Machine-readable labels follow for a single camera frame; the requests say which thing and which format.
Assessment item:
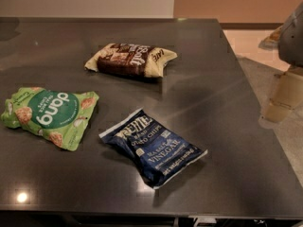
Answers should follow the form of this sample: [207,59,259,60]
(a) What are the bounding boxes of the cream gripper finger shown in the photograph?
[264,66,303,123]

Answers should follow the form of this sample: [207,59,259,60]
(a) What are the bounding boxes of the blue kettle chip bag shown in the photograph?
[99,109,207,189]

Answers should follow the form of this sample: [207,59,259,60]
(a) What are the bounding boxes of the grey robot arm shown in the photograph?
[262,3,303,123]

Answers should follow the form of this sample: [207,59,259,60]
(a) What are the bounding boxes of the brown chip bag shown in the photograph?
[84,44,177,78]

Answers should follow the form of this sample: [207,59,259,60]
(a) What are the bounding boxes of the green dang chip bag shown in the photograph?
[1,87,98,151]

